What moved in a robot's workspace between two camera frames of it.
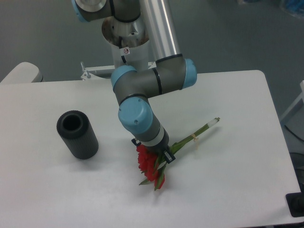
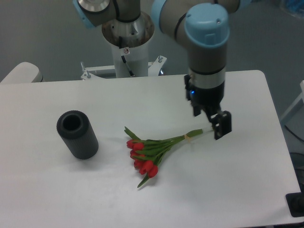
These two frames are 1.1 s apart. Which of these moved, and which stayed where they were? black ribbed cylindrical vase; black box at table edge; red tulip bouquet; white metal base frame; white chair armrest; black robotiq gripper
Moved: black robotiq gripper; red tulip bouquet
Stayed: black ribbed cylindrical vase; black box at table edge; white metal base frame; white chair armrest
